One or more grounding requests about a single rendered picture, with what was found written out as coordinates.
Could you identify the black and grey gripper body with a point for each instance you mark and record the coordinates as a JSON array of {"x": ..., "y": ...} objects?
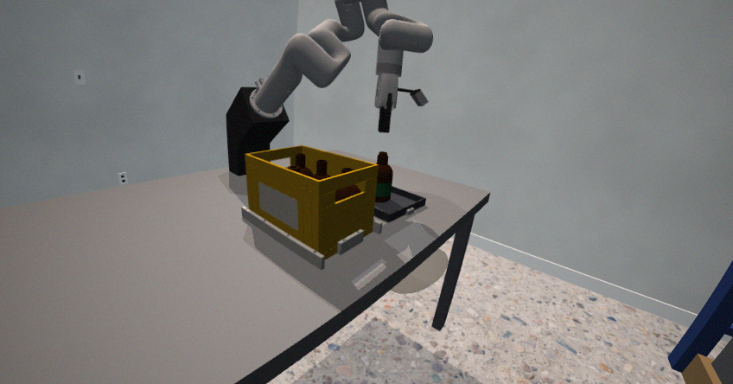
[{"x": 387, "y": 83}]

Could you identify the yellow translucent crate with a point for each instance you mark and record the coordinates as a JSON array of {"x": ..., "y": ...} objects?
[{"x": 305, "y": 207}]

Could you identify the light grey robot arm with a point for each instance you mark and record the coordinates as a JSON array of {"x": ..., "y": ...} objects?
[{"x": 303, "y": 54}]

